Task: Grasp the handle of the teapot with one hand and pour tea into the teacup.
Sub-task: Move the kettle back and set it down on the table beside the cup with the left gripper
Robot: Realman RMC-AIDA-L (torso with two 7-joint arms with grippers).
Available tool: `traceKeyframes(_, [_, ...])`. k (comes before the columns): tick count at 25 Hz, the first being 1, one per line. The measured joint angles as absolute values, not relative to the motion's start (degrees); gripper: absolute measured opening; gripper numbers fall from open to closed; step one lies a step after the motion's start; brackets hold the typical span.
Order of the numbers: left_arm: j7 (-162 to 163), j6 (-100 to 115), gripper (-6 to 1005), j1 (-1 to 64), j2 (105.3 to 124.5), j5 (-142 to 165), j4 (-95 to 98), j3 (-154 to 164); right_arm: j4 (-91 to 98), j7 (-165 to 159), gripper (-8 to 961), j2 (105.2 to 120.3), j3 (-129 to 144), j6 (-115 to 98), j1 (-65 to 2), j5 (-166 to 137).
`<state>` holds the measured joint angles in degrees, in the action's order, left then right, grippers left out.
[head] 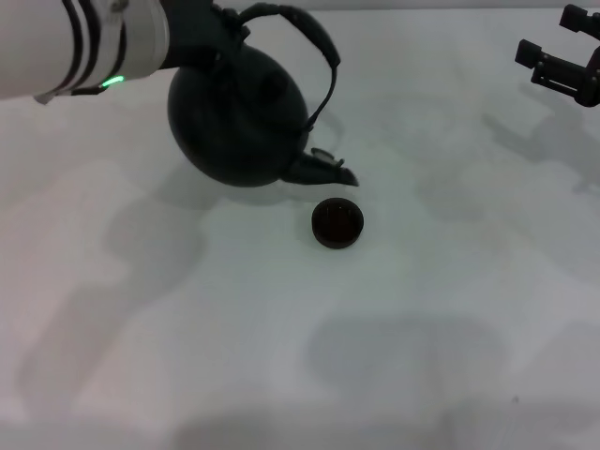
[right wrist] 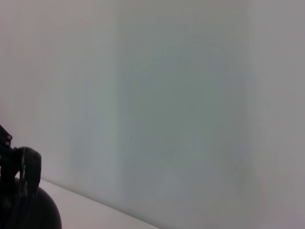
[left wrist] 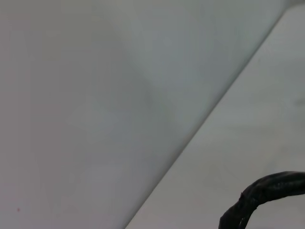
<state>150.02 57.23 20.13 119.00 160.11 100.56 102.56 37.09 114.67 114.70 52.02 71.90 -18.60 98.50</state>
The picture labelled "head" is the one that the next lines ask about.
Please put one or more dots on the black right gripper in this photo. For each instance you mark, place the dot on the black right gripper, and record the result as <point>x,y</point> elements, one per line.
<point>593,79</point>

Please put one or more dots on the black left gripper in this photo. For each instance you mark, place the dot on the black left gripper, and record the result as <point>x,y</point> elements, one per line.
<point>192,35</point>

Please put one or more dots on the small dark teacup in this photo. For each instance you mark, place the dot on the small dark teacup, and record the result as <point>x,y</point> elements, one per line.
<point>337,224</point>

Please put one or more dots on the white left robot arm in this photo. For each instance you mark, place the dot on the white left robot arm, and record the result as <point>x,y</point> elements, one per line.
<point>70,42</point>

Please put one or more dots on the black round teapot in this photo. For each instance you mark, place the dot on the black round teapot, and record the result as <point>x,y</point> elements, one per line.
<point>234,126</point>

